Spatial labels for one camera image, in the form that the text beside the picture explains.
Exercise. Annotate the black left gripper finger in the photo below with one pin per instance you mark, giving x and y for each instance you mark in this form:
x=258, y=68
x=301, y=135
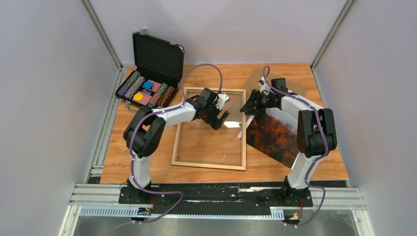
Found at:
x=216, y=124
x=222, y=119

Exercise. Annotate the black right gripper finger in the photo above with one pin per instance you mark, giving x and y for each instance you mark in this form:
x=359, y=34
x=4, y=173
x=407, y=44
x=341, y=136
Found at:
x=252, y=102
x=258, y=110

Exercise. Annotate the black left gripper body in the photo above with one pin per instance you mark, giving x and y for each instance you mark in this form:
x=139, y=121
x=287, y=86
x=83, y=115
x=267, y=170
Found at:
x=212, y=114

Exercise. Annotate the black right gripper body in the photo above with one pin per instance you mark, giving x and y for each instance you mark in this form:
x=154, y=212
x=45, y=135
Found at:
x=266, y=101

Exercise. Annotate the clear acrylic sheet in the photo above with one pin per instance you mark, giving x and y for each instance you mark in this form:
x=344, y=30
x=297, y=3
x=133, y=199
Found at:
x=211, y=130

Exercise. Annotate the autumn forest photo print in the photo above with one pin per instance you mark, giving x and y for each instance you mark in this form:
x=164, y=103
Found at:
x=274, y=132

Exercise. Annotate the brown cardboard backing board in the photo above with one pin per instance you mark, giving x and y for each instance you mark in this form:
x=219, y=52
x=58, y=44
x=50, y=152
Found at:
x=255, y=77

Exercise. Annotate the light wooden picture frame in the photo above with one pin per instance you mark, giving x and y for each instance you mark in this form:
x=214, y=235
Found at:
x=208, y=163

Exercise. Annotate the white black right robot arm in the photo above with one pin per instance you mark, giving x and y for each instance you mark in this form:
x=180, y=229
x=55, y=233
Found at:
x=316, y=134

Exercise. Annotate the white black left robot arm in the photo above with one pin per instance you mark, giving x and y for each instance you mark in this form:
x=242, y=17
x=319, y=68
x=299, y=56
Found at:
x=144, y=132

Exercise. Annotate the blue round chip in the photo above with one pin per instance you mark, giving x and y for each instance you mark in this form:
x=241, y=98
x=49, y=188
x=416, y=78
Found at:
x=148, y=85

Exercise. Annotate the black poker chip case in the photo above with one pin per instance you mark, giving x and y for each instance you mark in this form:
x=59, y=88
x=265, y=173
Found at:
x=156, y=60

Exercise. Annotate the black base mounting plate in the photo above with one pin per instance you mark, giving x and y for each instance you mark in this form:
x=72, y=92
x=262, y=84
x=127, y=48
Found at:
x=233, y=197

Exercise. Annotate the yellow round chip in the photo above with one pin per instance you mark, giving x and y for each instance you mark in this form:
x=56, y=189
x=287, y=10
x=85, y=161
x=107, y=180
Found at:
x=138, y=96

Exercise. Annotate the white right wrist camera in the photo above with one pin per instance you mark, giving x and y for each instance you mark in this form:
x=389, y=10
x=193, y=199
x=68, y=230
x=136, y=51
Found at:
x=264, y=87

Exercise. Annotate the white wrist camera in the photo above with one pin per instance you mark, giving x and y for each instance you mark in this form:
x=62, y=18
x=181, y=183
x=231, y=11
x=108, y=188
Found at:
x=264, y=87
x=222, y=99

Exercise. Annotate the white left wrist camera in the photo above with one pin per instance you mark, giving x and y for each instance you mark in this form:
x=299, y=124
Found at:
x=222, y=99

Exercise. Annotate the aluminium right corner post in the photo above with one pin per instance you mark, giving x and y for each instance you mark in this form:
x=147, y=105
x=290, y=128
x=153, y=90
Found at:
x=342, y=15

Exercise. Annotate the aluminium corner post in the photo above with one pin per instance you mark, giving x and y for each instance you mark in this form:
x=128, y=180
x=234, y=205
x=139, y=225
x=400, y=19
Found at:
x=101, y=32
x=342, y=15

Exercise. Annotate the aluminium rail frame front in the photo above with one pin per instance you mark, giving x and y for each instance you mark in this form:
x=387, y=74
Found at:
x=336, y=196

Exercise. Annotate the white slotted cable duct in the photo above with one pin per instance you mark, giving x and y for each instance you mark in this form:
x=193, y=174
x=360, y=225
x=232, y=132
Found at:
x=140, y=212

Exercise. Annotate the aluminium left corner post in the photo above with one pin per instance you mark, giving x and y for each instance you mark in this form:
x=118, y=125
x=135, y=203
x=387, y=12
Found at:
x=101, y=32

